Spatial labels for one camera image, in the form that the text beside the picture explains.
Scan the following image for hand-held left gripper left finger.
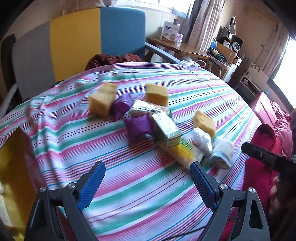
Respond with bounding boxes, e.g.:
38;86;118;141
24;161;106;241

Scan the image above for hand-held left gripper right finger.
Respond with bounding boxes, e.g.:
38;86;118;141
189;161;271;241

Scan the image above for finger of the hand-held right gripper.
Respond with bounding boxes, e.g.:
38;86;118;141
241;142;278;168

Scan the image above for yellow sponge block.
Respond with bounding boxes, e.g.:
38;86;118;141
88;82;117;119
193;110;216;139
145;83;169;107

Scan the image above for person's right hand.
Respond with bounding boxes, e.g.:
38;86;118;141
269;176;281;215

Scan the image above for rolled white sock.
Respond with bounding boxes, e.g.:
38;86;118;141
211;138;235;169

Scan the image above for yellow and green packet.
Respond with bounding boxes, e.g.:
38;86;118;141
159;137;201;171

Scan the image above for red blanket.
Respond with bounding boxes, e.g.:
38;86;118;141
225;91;296;241

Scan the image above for crumpled clear plastic bag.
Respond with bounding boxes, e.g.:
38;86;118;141
193;127;213;154

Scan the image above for striped cloth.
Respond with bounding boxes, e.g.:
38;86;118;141
0;61;263;241

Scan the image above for green juice carton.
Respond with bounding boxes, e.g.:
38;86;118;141
150;112;182;149

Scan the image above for dark shelf unit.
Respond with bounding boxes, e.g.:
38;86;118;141
236;62;262;102

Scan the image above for purple wrapped packet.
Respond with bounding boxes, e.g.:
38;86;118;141
110;93;133;122
124;113;153;144

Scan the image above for green-edged cracker packet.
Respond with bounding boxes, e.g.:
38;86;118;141
129;100;173;118

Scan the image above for wooden rack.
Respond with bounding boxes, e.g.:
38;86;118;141
208;43;240;80

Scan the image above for black speaker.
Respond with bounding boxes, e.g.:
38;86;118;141
218;35;244;55

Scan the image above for dark red cloth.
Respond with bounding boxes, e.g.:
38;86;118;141
89;53;144;70

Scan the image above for wooden desk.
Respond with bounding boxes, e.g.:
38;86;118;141
146;37;211;63

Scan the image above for patterned curtain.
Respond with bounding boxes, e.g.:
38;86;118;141
187;0;226;54

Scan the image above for grey yellow blue chair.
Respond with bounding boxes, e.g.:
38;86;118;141
11;6;181;102

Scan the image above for white product box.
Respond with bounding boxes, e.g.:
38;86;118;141
160;20;181;42

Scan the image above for white cable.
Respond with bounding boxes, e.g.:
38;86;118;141
194;60;210;69

